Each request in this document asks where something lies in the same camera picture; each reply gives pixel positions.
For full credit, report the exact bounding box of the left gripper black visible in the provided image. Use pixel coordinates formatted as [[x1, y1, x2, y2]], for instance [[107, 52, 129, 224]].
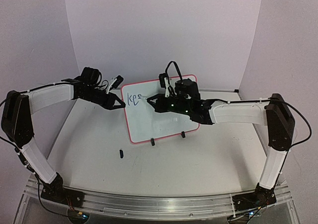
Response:
[[81, 86, 126, 110]]

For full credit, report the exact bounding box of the pink framed whiteboard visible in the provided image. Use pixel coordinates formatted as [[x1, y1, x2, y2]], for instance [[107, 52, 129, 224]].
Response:
[[121, 78, 200, 145]]

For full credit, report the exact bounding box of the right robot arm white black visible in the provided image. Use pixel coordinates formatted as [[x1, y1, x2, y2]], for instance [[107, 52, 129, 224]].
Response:
[[146, 93, 296, 211]]

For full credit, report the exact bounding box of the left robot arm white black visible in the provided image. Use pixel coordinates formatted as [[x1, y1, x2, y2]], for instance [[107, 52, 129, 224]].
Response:
[[1, 67, 126, 208]]

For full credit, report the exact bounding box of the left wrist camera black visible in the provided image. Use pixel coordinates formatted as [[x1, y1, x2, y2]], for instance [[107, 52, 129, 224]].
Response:
[[101, 75, 124, 93]]

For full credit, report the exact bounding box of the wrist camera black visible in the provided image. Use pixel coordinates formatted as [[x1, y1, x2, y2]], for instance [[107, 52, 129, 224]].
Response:
[[101, 75, 124, 93], [159, 73, 170, 88]]

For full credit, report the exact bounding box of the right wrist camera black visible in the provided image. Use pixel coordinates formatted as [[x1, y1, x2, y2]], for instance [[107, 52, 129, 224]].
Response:
[[159, 73, 170, 88]]

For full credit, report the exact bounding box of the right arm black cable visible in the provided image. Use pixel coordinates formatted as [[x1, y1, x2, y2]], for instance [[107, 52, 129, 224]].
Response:
[[165, 61, 183, 80]]

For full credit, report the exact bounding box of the wire whiteboard stand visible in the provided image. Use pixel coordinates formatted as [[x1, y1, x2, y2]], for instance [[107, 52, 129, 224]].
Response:
[[150, 131, 186, 146]]

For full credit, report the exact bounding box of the aluminium front rail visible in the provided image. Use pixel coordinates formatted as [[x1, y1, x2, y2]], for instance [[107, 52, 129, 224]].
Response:
[[14, 177, 299, 224]]

